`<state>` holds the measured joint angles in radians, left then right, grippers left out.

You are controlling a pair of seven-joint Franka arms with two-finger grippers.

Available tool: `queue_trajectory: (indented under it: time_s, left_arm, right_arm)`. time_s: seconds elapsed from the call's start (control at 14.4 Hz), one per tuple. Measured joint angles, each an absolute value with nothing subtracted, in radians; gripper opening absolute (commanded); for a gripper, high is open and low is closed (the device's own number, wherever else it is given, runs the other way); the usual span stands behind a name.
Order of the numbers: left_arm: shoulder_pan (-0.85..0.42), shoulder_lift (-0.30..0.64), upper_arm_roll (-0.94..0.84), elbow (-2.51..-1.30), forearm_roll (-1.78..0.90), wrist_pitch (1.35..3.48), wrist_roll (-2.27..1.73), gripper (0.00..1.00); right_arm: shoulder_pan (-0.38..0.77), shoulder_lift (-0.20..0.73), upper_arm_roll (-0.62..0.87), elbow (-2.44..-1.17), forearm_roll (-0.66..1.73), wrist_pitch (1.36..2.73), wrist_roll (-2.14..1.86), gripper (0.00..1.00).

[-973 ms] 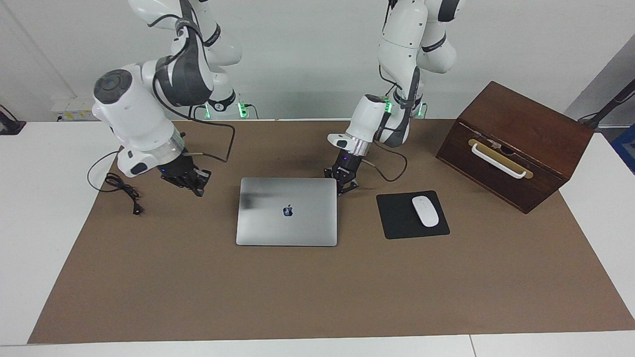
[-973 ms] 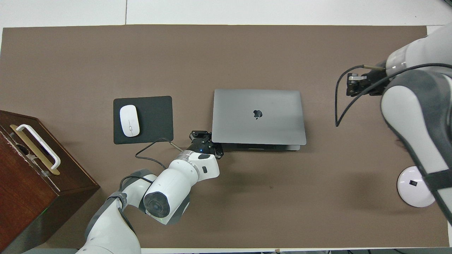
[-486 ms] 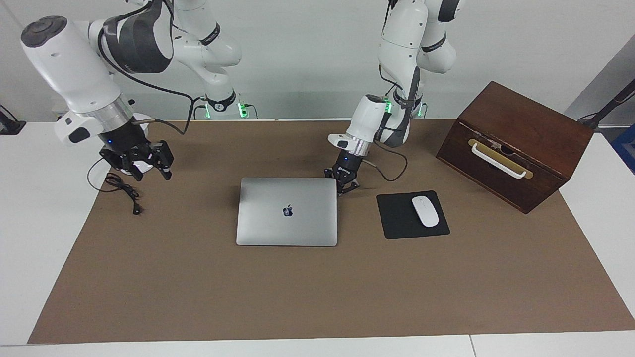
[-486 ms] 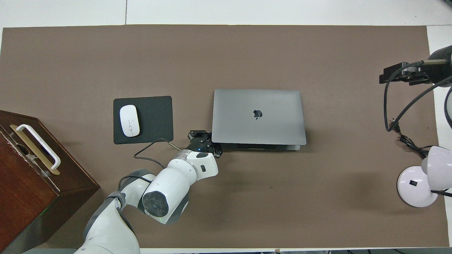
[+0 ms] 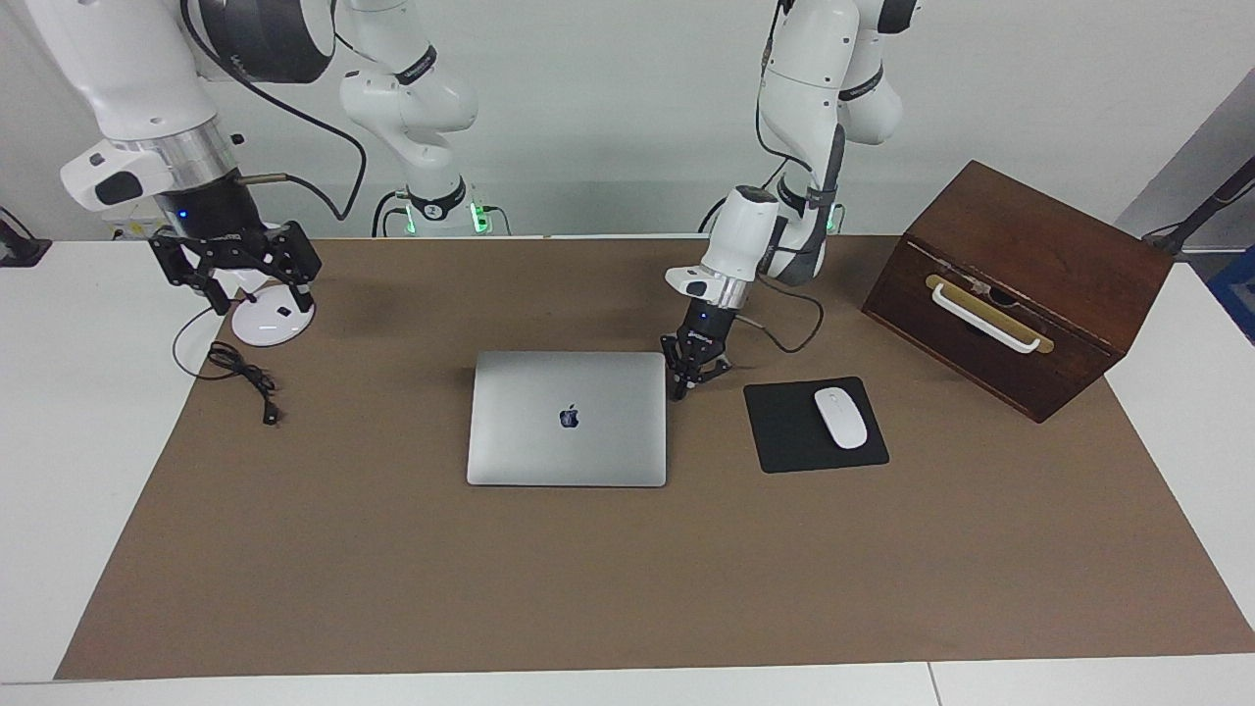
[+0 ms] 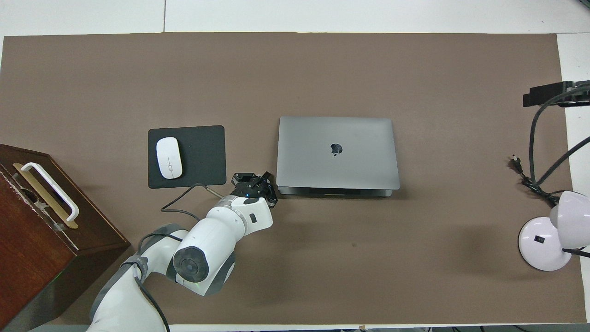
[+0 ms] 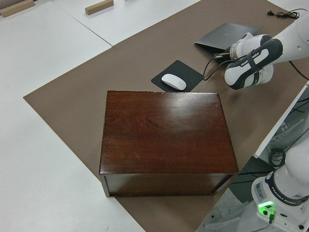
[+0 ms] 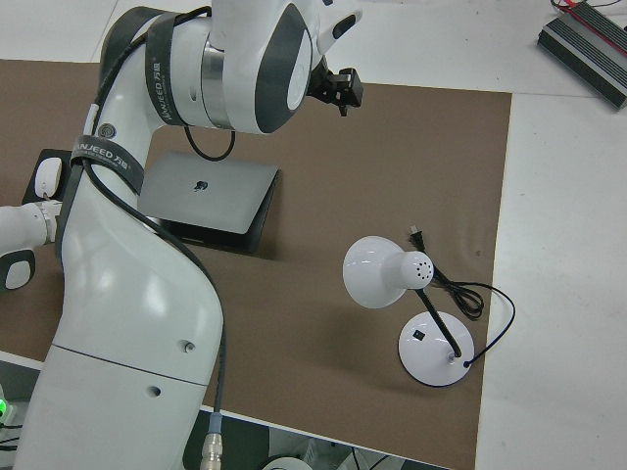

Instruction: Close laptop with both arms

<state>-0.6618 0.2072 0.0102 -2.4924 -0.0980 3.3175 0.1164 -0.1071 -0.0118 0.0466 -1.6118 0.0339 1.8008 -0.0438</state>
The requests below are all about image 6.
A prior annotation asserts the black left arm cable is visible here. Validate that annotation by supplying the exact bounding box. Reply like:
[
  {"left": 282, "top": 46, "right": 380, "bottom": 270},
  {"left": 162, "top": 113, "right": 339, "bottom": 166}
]
[{"left": 133, "top": 183, "right": 231, "bottom": 332}]

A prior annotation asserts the black mouse pad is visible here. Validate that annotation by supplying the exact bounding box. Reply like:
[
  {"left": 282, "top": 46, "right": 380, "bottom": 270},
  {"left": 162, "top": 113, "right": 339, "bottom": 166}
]
[{"left": 147, "top": 125, "right": 227, "bottom": 189}]

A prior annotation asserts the white box handle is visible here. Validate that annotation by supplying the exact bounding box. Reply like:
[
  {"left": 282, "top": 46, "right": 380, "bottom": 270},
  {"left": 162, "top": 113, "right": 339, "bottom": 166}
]
[{"left": 21, "top": 162, "right": 80, "bottom": 223}]

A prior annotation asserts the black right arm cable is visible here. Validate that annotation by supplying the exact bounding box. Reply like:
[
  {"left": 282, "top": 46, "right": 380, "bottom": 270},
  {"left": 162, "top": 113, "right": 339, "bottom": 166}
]
[{"left": 529, "top": 83, "right": 590, "bottom": 187}]

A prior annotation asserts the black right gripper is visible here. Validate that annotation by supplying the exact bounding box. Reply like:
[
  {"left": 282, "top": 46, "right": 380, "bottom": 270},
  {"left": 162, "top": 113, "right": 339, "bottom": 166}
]
[{"left": 523, "top": 80, "right": 590, "bottom": 108}]

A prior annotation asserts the gold handle plate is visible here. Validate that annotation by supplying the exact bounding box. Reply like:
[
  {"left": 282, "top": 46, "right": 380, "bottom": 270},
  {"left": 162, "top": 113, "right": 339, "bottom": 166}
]
[{"left": 12, "top": 162, "right": 79, "bottom": 230}]

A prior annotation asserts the dark wooden box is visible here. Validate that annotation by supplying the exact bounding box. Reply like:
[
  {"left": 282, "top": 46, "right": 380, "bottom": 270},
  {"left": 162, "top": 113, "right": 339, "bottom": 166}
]
[{"left": 0, "top": 144, "right": 131, "bottom": 332}]

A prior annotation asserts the black lamp power cable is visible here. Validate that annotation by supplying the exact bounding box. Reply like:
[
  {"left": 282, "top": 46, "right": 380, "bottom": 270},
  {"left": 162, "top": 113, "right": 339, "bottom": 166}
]
[{"left": 511, "top": 155, "right": 590, "bottom": 258}]

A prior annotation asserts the grey laptop computer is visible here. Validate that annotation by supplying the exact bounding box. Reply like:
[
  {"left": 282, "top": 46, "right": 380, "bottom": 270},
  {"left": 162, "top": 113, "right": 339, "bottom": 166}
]
[{"left": 276, "top": 116, "right": 401, "bottom": 198}]

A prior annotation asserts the white computer mouse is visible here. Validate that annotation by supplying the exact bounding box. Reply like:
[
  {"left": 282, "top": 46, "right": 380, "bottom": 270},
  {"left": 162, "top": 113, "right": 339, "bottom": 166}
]
[{"left": 156, "top": 137, "right": 183, "bottom": 179}]

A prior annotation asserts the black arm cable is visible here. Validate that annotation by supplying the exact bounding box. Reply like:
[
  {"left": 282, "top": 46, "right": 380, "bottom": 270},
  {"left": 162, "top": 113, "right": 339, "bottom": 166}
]
[
  {"left": 133, "top": 183, "right": 231, "bottom": 332},
  {"left": 529, "top": 83, "right": 590, "bottom": 187}
]

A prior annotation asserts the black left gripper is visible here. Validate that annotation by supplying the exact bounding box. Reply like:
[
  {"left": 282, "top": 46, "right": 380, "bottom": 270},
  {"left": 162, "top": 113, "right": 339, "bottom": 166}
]
[{"left": 230, "top": 171, "right": 279, "bottom": 208}]

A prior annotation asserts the brown table mat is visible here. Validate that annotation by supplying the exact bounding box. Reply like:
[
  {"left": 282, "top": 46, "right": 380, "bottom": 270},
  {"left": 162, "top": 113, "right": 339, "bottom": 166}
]
[{"left": 0, "top": 32, "right": 587, "bottom": 326}]

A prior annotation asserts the white desk lamp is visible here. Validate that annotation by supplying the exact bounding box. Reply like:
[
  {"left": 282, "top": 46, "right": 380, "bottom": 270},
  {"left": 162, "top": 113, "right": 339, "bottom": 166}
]
[{"left": 518, "top": 190, "right": 590, "bottom": 272}]

